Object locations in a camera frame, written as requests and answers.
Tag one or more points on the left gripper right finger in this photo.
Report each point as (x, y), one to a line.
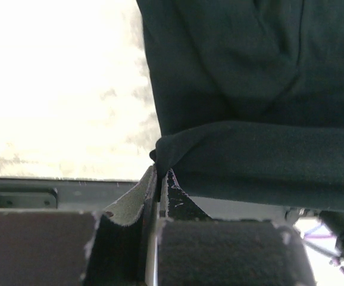
(195, 249)

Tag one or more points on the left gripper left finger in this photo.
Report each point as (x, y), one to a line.
(61, 232)

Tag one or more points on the black t shirt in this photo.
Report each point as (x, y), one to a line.
(250, 98)

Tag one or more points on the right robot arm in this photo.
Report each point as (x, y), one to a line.
(322, 234)

